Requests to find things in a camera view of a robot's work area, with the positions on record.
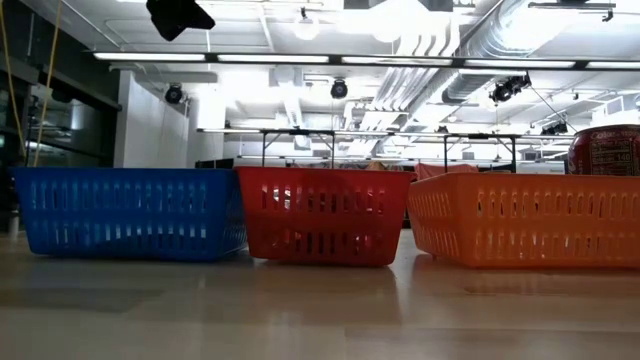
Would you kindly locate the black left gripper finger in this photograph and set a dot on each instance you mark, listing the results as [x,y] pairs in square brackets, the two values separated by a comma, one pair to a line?
[175,17]

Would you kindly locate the black ceiling spotlight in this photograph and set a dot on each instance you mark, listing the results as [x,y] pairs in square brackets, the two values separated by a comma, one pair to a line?
[173,94]
[339,89]

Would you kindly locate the round white pendant lamp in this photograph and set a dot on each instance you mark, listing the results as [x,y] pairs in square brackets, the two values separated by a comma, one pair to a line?
[306,27]

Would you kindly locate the black monitor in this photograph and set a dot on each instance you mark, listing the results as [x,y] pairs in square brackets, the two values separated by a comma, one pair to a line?
[215,163]

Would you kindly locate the black folding table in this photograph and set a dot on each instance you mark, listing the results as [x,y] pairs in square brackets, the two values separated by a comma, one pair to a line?
[300,132]
[480,136]

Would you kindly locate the blue plastic basket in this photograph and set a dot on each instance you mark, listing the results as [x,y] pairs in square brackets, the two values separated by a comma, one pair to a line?
[125,215]

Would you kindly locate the tan object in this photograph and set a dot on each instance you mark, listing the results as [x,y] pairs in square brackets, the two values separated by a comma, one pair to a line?
[376,166]

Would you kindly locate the red plastic basket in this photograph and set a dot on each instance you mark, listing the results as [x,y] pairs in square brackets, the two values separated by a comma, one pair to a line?
[325,220]

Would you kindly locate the red cloth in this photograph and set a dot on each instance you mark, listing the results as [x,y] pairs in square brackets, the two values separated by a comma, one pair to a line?
[445,171]

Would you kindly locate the black spotlight cluster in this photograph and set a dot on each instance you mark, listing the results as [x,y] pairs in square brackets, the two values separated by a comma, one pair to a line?
[507,89]

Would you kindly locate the black track spotlights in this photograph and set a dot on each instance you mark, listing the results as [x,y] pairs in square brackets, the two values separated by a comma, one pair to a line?
[554,128]

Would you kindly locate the orange plastic basket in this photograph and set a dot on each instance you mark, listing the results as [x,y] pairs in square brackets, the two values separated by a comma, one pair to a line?
[525,220]

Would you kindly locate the red soda can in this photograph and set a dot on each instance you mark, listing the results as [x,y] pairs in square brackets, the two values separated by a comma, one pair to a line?
[607,150]

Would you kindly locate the white cylindrical post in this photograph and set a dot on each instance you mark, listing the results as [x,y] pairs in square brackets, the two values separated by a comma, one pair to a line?
[13,225]

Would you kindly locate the silver ventilation duct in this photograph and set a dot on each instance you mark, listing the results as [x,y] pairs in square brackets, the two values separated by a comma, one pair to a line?
[480,75]

